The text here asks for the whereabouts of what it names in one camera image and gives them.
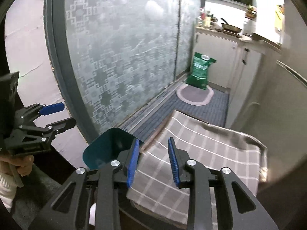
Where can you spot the yellow bottle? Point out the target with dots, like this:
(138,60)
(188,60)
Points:
(207,22)

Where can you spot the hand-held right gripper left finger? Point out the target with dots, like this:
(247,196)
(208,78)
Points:
(133,163)

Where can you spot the dark grey cloth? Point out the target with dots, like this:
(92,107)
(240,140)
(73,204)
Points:
(40,189)

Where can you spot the metal frying pan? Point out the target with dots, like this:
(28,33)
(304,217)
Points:
(231,27)

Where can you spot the white refrigerator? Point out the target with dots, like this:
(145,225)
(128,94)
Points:
(287,124)

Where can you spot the frosted patterned sliding door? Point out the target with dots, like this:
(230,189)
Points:
(120,52)

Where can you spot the green rice bag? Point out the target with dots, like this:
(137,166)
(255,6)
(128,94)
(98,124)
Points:
(200,71)

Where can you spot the grey checked tablecloth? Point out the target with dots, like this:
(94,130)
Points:
(215,153)

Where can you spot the dark sauce bottle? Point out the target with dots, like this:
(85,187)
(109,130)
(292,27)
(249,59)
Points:
(214,18)

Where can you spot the oval pink grey rug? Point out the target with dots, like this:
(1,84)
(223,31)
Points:
(191,96)

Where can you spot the small potted plant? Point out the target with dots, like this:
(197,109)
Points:
(250,12)

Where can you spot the person's left hand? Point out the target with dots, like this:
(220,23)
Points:
(25,165)

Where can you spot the blue grid floor mat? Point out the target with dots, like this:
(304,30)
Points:
(215,111)

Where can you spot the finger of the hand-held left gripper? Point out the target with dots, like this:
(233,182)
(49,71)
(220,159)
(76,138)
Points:
(62,124)
(52,107)

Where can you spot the white kitchen cabinet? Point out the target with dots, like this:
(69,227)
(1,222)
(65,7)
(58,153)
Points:
(223,60)

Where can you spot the clear plastic bottle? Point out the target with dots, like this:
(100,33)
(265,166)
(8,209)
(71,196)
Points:
(203,16)

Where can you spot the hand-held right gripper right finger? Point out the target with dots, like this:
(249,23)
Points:
(172,163)

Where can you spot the person's left forearm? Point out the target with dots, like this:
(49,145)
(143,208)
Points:
(6,186)

